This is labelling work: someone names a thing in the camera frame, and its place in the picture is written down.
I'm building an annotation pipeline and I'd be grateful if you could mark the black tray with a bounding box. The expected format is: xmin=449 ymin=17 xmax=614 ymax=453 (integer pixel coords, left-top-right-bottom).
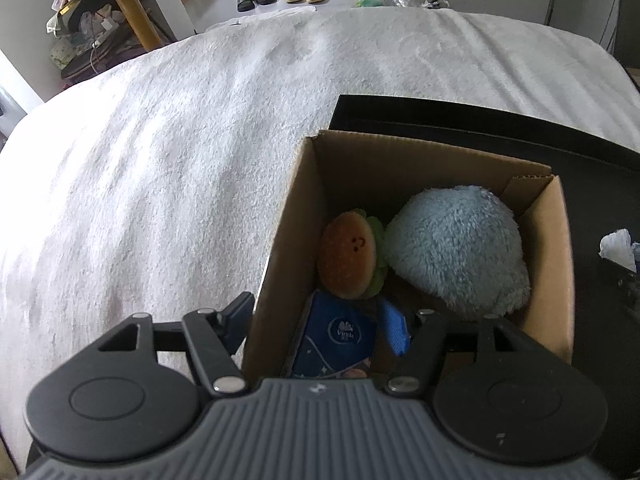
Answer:
xmin=327 ymin=94 xmax=640 ymax=480

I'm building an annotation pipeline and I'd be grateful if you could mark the small white plush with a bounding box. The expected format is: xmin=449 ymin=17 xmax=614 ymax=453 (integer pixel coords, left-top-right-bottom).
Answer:
xmin=599 ymin=229 xmax=638 ymax=266

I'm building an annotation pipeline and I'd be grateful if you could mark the burger plush toy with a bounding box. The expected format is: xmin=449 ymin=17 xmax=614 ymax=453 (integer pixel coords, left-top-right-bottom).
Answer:
xmin=318 ymin=210 xmax=388 ymax=298

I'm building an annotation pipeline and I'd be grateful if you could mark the blue tissue pack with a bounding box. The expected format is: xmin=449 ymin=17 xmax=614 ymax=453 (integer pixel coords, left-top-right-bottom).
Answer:
xmin=291 ymin=291 xmax=379 ymax=380

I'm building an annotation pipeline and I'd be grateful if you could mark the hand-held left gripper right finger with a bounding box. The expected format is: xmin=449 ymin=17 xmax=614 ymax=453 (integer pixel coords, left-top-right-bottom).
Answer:
xmin=380 ymin=302 xmax=533 ymax=396

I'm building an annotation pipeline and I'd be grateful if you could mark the brown cardboard box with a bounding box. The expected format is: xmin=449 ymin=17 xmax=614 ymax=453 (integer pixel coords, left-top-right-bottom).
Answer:
xmin=241 ymin=130 xmax=576 ymax=378

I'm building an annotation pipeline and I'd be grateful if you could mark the white fluffy blanket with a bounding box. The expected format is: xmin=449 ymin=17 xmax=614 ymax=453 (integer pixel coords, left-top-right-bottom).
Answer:
xmin=0 ymin=7 xmax=631 ymax=466

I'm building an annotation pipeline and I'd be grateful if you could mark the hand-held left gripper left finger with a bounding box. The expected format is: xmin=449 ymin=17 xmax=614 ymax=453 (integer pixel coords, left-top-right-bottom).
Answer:
xmin=97 ymin=291 xmax=256 ymax=397

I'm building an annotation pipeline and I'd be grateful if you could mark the blue round plush toy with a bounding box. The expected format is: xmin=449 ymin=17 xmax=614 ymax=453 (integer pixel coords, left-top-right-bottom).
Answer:
xmin=384 ymin=185 xmax=532 ymax=321

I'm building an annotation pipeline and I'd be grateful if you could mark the yellow round table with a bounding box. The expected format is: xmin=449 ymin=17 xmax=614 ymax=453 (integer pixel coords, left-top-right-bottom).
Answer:
xmin=55 ymin=0 xmax=178 ymax=53

